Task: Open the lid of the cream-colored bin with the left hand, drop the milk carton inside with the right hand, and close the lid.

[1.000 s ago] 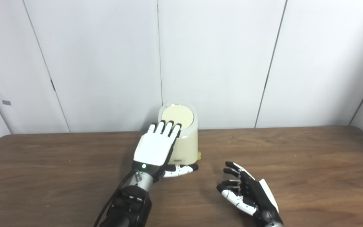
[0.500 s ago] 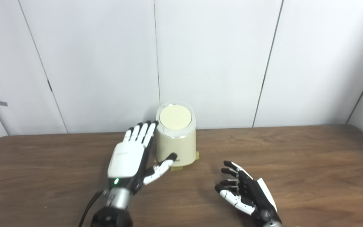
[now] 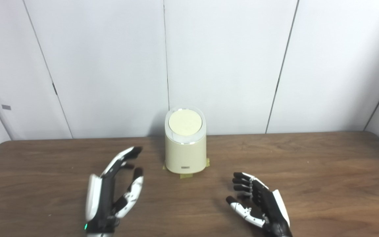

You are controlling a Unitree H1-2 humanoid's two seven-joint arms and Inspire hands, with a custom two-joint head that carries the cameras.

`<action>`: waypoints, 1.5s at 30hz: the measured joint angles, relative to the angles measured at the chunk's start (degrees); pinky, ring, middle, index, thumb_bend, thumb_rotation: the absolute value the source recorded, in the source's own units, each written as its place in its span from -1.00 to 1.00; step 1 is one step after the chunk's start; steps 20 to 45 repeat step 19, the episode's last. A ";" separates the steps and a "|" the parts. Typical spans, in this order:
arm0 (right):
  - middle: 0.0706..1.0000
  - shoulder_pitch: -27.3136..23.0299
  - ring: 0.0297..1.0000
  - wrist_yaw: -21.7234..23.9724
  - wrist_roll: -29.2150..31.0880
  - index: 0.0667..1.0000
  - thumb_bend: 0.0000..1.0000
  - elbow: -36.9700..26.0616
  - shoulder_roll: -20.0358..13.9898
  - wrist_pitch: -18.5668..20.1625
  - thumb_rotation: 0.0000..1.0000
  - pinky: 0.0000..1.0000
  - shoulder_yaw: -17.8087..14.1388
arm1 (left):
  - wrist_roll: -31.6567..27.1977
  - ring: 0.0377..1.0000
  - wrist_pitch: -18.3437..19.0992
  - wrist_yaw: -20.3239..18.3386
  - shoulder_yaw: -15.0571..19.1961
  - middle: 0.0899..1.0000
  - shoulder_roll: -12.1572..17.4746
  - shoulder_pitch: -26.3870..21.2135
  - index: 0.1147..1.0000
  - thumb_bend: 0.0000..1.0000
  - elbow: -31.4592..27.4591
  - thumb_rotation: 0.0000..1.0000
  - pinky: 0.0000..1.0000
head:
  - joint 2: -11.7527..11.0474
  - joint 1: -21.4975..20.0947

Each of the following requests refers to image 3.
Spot white and black right hand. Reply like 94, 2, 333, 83
226, 172, 292, 237

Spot white and black left hand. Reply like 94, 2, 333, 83
85, 146, 144, 237

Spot cream-colored bin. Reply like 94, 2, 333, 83
164, 107, 207, 174

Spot round cream bin lid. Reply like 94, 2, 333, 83
168, 110, 203, 135

